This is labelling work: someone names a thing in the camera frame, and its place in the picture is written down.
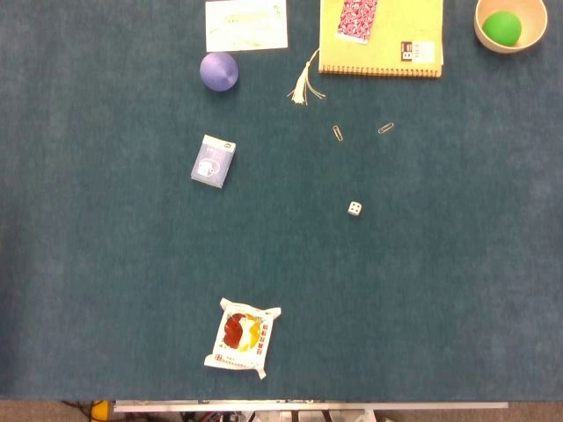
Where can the metal table edge rail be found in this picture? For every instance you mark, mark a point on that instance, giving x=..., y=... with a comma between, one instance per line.
x=308, y=406

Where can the small pale blue pack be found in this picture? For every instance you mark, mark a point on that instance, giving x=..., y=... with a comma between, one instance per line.
x=212, y=160

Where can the yellow object under table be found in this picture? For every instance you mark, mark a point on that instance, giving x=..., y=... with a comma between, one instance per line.
x=100, y=411

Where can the beige bowl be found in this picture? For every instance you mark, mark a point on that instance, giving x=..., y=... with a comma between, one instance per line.
x=535, y=17

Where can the white tassel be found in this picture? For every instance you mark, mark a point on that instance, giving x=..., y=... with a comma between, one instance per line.
x=302, y=83

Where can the green ball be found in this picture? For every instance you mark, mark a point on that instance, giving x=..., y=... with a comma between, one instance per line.
x=501, y=28

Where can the metal paperclip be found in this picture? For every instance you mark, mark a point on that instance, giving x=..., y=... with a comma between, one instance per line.
x=385, y=128
x=338, y=133

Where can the patterned bookmark card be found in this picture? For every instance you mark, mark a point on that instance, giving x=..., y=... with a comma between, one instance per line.
x=357, y=19

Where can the white die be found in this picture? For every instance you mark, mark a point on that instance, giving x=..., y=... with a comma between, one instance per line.
x=354, y=208

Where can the white illustrated postcard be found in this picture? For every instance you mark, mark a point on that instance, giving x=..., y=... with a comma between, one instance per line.
x=246, y=26

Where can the white snack packet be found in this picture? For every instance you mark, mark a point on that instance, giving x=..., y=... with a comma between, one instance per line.
x=242, y=338

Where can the bluish foam ball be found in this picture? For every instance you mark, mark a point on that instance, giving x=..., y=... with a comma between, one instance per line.
x=219, y=71

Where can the teal table cloth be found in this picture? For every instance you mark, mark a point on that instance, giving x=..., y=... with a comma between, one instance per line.
x=110, y=246

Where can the spiral-bound notebook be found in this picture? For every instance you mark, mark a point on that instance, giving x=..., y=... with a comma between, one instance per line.
x=391, y=26

